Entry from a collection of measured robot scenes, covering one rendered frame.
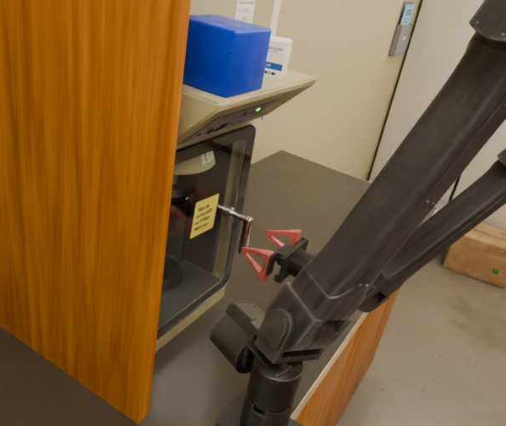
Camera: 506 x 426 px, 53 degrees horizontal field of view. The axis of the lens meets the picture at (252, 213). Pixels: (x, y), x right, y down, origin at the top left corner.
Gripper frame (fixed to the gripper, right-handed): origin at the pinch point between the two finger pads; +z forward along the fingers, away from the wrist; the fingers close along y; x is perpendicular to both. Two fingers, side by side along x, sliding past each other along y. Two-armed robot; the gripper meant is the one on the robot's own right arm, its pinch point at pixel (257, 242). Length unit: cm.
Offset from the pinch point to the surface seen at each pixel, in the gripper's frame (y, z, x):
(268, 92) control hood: 13.8, -2.9, -35.6
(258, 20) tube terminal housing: 0.5, 9.1, -43.1
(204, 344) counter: 12.6, 1.2, 21.2
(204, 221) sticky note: 11.4, 6.7, -6.8
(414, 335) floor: -157, -29, 117
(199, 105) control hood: 27.3, -0.1, -35.0
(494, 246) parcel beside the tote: -247, -48, 90
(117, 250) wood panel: 35.7, 5.2, -12.1
